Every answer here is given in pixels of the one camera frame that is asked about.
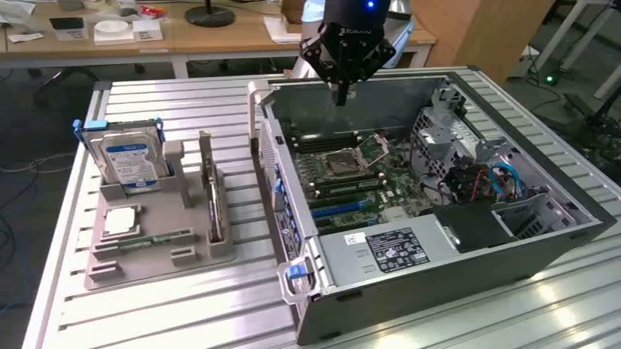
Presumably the green RAM stick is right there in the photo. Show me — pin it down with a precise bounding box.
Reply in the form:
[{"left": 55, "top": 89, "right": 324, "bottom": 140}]
[{"left": 119, "top": 234, "right": 179, "bottom": 250}]

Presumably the black plastic cover box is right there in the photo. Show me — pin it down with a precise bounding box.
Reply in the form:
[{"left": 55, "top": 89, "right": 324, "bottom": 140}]
[{"left": 433, "top": 201, "right": 520, "bottom": 254}]

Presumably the black power wire bundle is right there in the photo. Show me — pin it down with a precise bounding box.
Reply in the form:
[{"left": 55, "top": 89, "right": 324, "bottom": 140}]
[{"left": 444, "top": 163, "right": 492, "bottom": 204}]

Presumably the silver CPU chip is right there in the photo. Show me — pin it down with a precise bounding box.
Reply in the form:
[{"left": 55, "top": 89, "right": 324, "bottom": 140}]
[{"left": 105, "top": 209, "right": 137, "bottom": 236}]

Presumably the blue expansion slot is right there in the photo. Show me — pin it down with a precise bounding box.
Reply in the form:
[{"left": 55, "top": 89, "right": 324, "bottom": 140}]
[{"left": 310, "top": 201, "right": 370, "bottom": 216}]

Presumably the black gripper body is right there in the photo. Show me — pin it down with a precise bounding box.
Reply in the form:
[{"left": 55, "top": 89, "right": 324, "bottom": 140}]
[{"left": 318, "top": 0, "right": 389, "bottom": 87}]

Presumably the silver metal disk bay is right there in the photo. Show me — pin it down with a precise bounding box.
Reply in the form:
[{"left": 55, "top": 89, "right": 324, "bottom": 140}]
[
  {"left": 491, "top": 188, "right": 587, "bottom": 241},
  {"left": 410, "top": 105, "right": 511, "bottom": 190}
]

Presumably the wooden desk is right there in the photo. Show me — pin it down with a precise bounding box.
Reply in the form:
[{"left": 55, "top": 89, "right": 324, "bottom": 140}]
[{"left": 0, "top": 0, "right": 438, "bottom": 79}]

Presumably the white paper stack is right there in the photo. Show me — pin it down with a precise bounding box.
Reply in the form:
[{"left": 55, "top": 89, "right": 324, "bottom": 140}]
[{"left": 264, "top": 16, "right": 305, "bottom": 44}]

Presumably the dark installed RAM stick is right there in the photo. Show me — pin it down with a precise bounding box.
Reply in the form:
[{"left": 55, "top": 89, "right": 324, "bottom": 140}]
[{"left": 318, "top": 177, "right": 385, "bottom": 193}]

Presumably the blue wire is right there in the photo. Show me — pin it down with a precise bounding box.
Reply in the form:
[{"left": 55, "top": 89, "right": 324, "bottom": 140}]
[{"left": 488, "top": 162, "right": 527, "bottom": 200}]

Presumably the brown cardboard box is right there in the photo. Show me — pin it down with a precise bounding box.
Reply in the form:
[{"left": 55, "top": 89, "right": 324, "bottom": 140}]
[{"left": 281, "top": 0, "right": 308, "bottom": 25}]

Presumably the open PC case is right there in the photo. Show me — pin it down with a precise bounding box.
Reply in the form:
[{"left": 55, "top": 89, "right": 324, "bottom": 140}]
[{"left": 247, "top": 65, "right": 619, "bottom": 346}]

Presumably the green motherboard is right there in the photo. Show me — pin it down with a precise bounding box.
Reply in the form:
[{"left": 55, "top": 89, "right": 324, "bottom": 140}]
[{"left": 281, "top": 123, "right": 424, "bottom": 237}]

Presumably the green graphics card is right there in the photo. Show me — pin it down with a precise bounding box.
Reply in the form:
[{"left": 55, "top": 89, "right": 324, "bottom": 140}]
[{"left": 197, "top": 129, "right": 229, "bottom": 243}]

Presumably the grey power supply unit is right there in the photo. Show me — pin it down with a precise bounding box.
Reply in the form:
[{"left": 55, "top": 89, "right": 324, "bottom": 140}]
[{"left": 318, "top": 214, "right": 460, "bottom": 286}]

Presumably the white round holder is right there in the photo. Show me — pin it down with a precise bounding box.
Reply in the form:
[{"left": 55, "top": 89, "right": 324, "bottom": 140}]
[{"left": 93, "top": 20, "right": 137, "bottom": 47}]

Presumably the blue plastic disk carrier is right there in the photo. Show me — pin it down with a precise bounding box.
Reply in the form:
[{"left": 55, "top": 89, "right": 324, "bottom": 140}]
[{"left": 71, "top": 116, "right": 169, "bottom": 182}]

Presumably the grey parts rack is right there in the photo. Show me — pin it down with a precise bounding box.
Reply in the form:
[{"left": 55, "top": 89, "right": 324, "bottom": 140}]
[{"left": 85, "top": 140, "right": 239, "bottom": 292}]

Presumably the black round lamp base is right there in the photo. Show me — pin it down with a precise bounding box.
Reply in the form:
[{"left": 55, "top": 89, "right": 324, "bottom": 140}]
[{"left": 185, "top": 0, "right": 237, "bottom": 28}]

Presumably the metal socket cover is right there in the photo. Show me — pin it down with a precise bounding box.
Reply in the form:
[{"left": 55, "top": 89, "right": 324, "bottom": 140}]
[{"left": 357, "top": 132, "right": 393, "bottom": 163}]

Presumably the CPU socket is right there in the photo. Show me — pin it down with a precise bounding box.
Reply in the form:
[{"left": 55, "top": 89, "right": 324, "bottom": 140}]
[{"left": 324, "top": 148, "right": 364, "bottom": 175}]

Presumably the white box black lid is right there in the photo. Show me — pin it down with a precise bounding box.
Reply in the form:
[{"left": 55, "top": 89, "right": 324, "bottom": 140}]
[{"left": 48, "top": 16, "right": 91, "bottom": 41}]

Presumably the wooden cabinet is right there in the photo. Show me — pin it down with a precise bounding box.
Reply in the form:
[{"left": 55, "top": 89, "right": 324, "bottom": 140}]
[{"left": 425, "top": 0, "right": 557, "bottom": 83}]

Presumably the hard disk drive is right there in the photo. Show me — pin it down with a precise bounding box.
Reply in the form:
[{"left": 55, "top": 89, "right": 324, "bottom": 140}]
[{"left": 81, "top": 125, "right": 165, "bottom": 193}]

